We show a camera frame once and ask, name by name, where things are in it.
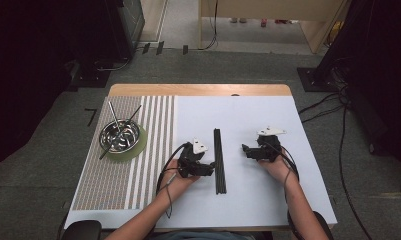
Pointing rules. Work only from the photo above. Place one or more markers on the person's right hand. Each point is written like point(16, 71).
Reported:
point(281, 170)

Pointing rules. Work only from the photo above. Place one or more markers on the light wooden desk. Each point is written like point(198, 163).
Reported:
point(271, 8)

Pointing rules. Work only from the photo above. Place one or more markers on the black curtain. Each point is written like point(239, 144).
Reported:
point(381, 66)
point(28, 66)

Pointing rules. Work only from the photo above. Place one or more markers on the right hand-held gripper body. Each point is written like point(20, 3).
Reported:
point(269, 146)

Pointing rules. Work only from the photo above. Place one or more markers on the black stand base plate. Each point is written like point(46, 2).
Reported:
point(313, 80)
point(89, 78)

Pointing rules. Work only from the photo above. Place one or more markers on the person's left hand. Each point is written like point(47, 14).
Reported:
point(173, 185)

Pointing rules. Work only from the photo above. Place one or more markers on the striped woven placemat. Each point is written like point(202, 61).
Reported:
point(98, 186)

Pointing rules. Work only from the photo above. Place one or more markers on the small red object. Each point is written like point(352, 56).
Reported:
point(264, 22)
point(283, 21)

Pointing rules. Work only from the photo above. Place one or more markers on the dark ridged rail strip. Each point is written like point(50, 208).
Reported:
point(219, 160)

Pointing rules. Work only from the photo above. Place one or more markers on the shiny metal bowl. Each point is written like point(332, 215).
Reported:
point(128, 140)

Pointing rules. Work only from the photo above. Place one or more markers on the person's grey-blue clothing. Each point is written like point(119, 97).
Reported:
point(204, 236)

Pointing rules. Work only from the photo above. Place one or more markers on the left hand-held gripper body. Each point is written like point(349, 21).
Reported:
point(189, 158)

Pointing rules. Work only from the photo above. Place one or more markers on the metal bowl with utensils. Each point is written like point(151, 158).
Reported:
point(134, 114)

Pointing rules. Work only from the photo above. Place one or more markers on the dark cabinet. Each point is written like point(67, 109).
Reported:
point(131, 26)

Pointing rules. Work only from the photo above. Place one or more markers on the round green coaster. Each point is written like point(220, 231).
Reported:
point(139, 151)

